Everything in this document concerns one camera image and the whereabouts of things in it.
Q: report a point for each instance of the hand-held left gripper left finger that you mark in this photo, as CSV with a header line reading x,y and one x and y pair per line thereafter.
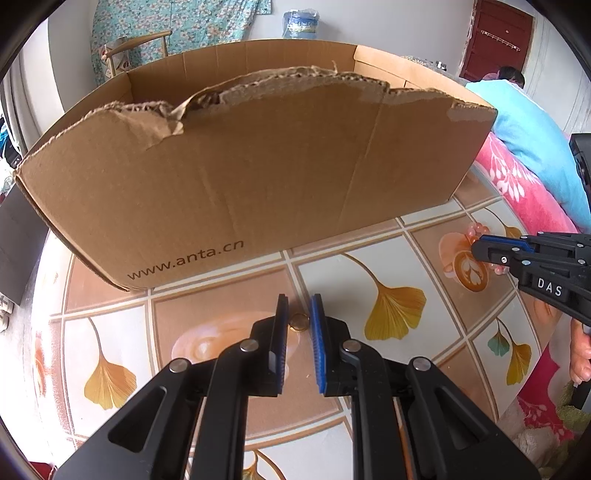
x,y
280,346

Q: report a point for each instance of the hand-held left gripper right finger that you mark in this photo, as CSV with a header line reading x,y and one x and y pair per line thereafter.
x,y
316,346

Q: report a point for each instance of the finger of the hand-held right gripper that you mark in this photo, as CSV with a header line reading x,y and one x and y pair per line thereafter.
x,y
563,247
496,249

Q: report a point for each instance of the brown cardboard box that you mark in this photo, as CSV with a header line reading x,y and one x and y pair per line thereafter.
x,y
254,194

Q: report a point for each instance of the person's right hand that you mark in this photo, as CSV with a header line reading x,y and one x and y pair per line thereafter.
x,y
581,355

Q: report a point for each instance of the tile-patterned table cover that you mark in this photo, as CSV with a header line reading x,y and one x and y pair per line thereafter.
x,y
184,323

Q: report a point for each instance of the blue pillow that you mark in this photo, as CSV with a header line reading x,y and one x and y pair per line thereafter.
x,y
531,138

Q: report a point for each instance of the white and green fluffy robe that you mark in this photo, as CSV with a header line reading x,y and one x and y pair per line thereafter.
x,y
531,447

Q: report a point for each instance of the dark red door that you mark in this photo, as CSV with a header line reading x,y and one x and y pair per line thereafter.
x,y
498,55

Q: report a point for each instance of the grey patterned pillow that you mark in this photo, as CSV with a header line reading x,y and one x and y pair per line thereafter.
x,y
420,62

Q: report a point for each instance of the metal hook rack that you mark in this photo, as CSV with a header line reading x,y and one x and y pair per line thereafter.
x,y
501,39

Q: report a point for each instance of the red mat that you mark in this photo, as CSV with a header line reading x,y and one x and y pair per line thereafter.
x,y
44,470

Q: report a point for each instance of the dark grey board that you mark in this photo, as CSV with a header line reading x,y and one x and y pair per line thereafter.
x,y
21,249

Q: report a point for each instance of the white sneaker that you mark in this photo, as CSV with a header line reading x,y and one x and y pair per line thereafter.
x,y
4,314

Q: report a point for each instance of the blue water bottle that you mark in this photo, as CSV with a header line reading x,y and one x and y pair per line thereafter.
x,y
301,25

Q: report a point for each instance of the teal floral cloth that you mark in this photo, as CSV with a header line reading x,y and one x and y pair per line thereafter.
x,y
194,27

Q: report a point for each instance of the pile of clothes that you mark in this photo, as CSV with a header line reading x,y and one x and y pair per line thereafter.
x,y
9,152

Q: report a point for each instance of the wooden chair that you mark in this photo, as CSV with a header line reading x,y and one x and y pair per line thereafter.
x,y
138,41

